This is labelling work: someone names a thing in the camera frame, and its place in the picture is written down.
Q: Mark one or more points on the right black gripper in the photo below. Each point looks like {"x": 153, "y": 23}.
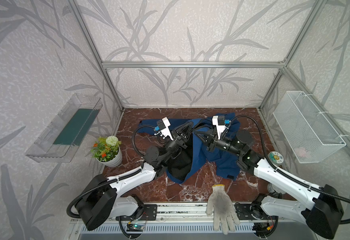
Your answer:
{"x": 212, "y": 143}

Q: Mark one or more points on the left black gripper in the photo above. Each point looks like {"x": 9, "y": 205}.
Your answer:
{"x": 177, "y": 139}

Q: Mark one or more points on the blue jacket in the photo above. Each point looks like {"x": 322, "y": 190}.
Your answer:
{"x": 196, "y": 155}

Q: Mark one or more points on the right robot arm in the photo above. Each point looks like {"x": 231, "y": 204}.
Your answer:
{"x": 320, "y": 208}

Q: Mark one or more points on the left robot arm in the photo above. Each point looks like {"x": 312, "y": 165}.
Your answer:
{"x": 104, "y": 197}

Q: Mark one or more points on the grey knit work glove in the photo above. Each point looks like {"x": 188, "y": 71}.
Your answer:
{"x": 221, "y": 207}

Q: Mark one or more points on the potted artificial flower plant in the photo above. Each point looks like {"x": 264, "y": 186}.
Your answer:
{"x": 106, "y": 150}

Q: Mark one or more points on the pink item in basket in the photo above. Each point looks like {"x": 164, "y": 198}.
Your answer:
{"x": 301, "y": 152}

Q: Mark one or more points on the green circuit board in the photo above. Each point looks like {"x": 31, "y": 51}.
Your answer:
{"x": 134, "y": 227}

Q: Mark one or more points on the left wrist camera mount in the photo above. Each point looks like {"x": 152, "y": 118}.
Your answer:
{"x": 162, "y": 129}

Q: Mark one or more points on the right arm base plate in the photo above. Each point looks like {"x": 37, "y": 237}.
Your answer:
{"x": 245, "y": 212}

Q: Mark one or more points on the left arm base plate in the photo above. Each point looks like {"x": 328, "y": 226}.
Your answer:
{"x": 144, "y": 213}

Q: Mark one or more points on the white wire mesh basket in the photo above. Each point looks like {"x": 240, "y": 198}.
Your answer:
{"x": 305, "y": 125}

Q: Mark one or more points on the clear plastic wall shelf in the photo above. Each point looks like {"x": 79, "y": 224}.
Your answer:
{"x": 60, "y": 141}

